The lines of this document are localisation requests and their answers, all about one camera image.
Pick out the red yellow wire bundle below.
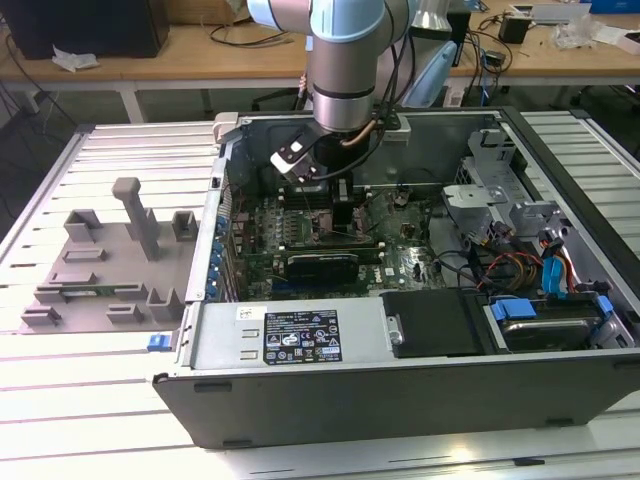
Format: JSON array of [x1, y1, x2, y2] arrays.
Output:
[[474, 247, 546, 294]]

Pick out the silver metal drive cage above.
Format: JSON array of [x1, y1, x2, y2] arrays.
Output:
[[442, 127, 574, 251]]

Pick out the copper coloured cable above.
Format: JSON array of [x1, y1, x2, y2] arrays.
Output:
[[339, 119, 377, 150]]

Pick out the black RAM slot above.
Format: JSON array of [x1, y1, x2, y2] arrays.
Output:
[[280, 241, 379, 248], [280, 245, 379, 253]]

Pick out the hard disk in blue carrier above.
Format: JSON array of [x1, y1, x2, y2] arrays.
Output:
[[487, 293, 615, 354]]

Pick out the metal socket cover frame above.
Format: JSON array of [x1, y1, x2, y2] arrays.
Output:
[[355, 192, 384, 239]]

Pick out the silver power supply unit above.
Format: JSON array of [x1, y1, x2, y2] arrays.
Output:
[[177, 298, 397, 372]]

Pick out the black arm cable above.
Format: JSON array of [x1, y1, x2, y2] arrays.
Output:
[[372, 0, 420, 132]]

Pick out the black power adapter box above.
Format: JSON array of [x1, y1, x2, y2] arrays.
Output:
[[498, 13, 530, 45]]

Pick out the grey parts rack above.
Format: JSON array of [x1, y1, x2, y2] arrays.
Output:
[[18, 176, 202, 335]]

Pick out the open black PC case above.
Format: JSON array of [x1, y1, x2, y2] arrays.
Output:
[[151, 105, 640, 451]]

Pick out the CPU socket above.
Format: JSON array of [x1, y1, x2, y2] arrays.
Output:
[[309, 209, 376, 245]]

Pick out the black graphics card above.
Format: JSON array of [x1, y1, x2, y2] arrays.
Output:
[[283, 251, 362, 287]]

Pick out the crumpled white plastic wrap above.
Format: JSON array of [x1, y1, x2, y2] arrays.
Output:
[[51, 43, 100, 72]]

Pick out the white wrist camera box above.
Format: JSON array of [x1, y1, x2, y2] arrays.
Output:
[[269, 127, 320, 187]]

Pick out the black plastic drive cover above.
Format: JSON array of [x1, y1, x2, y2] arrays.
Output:
[[380, 288, 485, 359]]

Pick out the clear plastic bags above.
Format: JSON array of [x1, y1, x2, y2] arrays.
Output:
[[553, 13, 600, 50]]

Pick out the green motherboard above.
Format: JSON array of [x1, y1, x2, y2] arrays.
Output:
[[219, 182, 451, 304]]

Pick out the black computer tower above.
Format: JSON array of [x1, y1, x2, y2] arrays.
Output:
[[3, 0, 170, 61]]

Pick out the blue data wire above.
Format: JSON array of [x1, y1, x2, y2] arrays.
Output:
[[541, 227, 569, 300]]

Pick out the red flat data wire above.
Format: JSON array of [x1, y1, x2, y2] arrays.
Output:
[[562, 252, 582, 301]]

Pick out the wooden desk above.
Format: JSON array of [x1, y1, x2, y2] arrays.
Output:
[[0, 0, 640, 124]]

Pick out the white paper sheet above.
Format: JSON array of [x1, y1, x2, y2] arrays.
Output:
[[597, 24, 640, 55]]

